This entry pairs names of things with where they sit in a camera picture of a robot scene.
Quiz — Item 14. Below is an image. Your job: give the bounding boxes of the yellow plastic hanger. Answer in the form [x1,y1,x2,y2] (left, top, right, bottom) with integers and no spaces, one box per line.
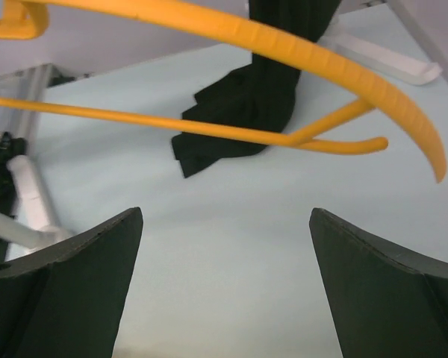
[0,1,447,181]

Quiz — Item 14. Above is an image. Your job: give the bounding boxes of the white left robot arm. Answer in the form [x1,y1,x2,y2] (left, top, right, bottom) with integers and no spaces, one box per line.
[0,132,72,252]

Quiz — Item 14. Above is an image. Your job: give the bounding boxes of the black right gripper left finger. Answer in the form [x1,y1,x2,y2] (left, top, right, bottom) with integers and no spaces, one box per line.
[0,207,143,357]

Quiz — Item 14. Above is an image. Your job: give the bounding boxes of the white rack base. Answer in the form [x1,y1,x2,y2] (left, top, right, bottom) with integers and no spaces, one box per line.
[321,23,442,86]

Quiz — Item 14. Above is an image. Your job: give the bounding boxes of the black tank top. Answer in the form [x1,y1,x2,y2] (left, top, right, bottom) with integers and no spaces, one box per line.
[171,0,341,178]

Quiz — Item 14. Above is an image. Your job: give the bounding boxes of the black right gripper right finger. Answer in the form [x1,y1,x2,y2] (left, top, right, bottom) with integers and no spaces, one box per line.
[309,208,448,357]

